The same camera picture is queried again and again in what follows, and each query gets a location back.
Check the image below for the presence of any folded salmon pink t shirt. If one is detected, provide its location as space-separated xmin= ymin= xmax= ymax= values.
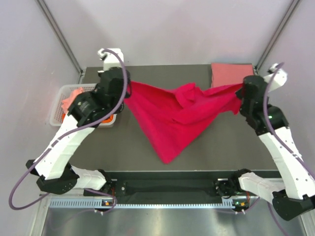
xmin=211 ymin=63 xmax=253 ymax=88

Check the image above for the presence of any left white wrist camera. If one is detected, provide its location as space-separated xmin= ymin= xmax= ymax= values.
xmin=97 ymin=48 xmax=124 ymax=71

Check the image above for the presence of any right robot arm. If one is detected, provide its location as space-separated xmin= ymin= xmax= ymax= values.
xmin=229 ymin=75 xmax=315 ymax=221

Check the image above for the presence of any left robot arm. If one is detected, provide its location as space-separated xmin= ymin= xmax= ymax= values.
xmin=26 ymin=67 xmax=131 ymax=195

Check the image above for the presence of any aluminium frame rail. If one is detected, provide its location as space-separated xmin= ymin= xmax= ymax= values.
xmin=254 ymin=0 xmax=302 ymax=72

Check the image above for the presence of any slotted cable duct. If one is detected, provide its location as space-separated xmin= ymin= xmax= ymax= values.
xmin=49 ymin=198 xmax=248 ymax=209

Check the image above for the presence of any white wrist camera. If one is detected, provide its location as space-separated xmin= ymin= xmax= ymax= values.
xmin=263 ymin=62 xmax=287 ymax=92
xmin=97 ymin=48 xmax=124 ymax=71

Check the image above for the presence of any orange t shirt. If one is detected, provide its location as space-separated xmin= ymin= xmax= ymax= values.
xmin=62 ymin=114 xmax=115 ymax=123

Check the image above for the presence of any light pink t shirt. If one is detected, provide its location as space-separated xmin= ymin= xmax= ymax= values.
xmin=61 ymin=87 xmax=84 ymax=114

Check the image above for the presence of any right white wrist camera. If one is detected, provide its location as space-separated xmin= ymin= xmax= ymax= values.
xmin=263 ymin=62 xmax=287 ymax=92

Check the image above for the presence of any magenta t shirt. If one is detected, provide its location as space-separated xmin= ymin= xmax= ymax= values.
xmin=125 ymin=81 xmax=242 ymax=164

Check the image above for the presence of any white plastic basket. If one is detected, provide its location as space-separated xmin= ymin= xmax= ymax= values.
xmin=49 ymin=83 xmax=117 ymax=129

